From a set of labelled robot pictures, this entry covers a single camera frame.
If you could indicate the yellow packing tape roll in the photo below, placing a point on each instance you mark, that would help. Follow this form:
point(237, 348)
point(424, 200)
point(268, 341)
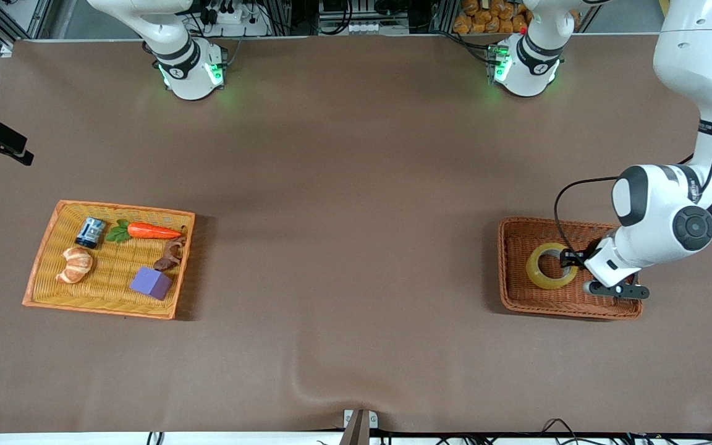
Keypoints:
point(538, 278)

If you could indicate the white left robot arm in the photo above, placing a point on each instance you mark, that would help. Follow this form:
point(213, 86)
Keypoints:
point(659, 216)

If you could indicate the brown wicker basket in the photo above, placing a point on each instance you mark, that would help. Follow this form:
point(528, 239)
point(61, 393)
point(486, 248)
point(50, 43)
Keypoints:
point(517, 290)

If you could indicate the orange snack packs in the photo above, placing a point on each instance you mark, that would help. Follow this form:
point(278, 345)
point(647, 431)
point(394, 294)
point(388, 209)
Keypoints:
point(486, 18)

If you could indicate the brown chocolate pretzel toy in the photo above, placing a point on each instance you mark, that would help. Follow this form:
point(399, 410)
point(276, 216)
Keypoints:
point(167, 261)

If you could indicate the white power strip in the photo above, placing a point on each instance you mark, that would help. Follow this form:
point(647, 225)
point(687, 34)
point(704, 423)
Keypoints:
point(238, 18)

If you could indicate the orange toy carrot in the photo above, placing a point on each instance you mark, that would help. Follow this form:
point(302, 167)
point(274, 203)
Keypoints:
point(152, 231)

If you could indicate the purple foam block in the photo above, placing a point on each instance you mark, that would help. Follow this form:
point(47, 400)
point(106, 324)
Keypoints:
point(151, 283)

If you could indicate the yellow woven tray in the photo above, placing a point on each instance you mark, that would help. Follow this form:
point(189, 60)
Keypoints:
point(109, 272)

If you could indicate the blue silver drink can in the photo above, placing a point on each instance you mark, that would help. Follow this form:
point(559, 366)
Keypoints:
point(90, 233)

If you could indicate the toy croissant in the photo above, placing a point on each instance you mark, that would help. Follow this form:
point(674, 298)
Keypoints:
point(75, 266)

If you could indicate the metal table bracket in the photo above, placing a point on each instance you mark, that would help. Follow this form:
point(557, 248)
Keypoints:
point(359, 426)

